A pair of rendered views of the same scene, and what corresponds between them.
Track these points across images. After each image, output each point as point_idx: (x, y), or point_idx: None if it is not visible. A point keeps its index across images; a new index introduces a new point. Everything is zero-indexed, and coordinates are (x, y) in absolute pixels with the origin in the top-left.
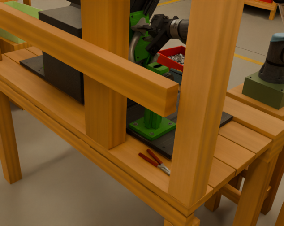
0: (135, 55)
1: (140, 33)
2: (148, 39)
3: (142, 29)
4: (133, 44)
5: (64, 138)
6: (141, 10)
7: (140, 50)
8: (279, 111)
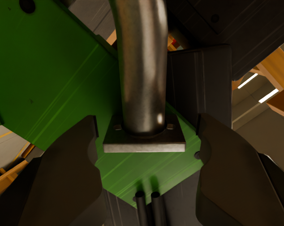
0: (52, 1)
1: (140, 134)
2: (80, 153)
3: (264, 193)
4: (152, 33)
5: None
6: (165, 192)
7: (45, 60)
8: None
